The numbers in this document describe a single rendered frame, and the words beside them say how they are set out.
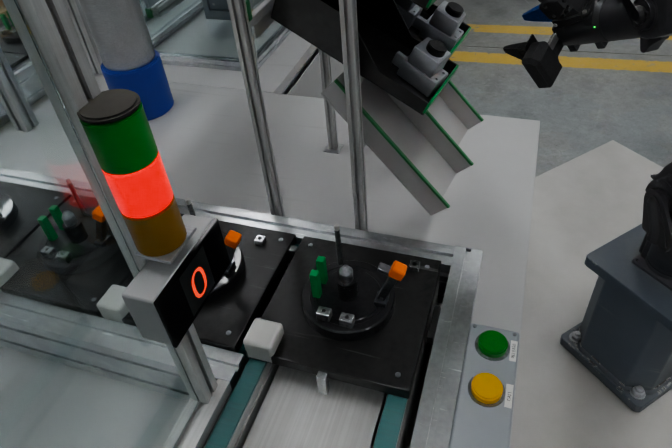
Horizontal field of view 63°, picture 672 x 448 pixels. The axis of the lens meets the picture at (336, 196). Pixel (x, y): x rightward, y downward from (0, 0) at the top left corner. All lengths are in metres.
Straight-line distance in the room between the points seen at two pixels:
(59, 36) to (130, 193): 0.14
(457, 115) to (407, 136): 0.19
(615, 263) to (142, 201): 0.61
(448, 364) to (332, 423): 0.18
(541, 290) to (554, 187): 0.30
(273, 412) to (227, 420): 0.07
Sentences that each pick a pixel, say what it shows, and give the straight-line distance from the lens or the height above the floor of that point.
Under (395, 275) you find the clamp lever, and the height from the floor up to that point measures 1.06.
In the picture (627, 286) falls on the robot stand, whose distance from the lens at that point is 0.81.
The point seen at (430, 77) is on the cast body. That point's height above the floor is 1.23.
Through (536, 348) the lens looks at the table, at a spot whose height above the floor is 0.86.
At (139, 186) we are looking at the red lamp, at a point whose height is 1.35.
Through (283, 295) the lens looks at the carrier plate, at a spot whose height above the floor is 0.97.
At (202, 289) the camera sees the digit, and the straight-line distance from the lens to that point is 0.61.
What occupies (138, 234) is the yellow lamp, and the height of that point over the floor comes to 1.29.
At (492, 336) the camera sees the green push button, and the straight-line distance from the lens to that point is 0.82.
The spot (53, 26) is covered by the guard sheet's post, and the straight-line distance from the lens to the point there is 0.47.
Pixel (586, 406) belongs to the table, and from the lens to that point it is 0.92.
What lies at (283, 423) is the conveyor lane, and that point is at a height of 0.92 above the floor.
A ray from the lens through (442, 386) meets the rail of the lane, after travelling 0.79.
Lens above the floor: 1.63
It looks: 40 degrees down
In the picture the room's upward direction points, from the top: 6 degrees counter-clockwise
